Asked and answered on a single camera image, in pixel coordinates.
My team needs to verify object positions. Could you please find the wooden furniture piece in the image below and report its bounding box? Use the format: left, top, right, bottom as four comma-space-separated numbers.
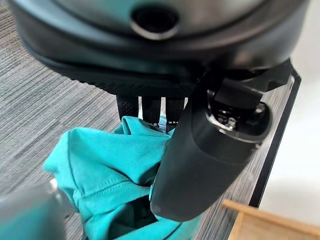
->
221, 199, 320, 240

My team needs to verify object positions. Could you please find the teal cloth garment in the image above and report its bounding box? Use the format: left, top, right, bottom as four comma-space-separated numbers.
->
43, 115, 202, 240

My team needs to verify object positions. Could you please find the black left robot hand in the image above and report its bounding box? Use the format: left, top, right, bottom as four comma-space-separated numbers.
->
7, 0, 312, 223

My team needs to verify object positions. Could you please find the silver robot leg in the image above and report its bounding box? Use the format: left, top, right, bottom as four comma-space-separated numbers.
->
0, 178, 76, 240

